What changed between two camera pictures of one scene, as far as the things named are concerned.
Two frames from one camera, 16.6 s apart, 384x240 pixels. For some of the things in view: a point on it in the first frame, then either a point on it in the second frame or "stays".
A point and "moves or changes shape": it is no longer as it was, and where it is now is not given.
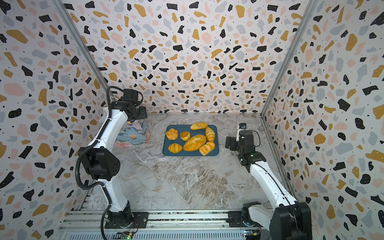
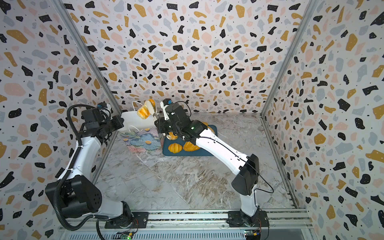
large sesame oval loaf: [194, 142] stays
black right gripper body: [231, 143] → [162, 125]
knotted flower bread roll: [172, 134] stays
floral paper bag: [133, 133] moves or changes shape
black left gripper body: [141, 113] → [112, 124]
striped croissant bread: [175, 148] stays
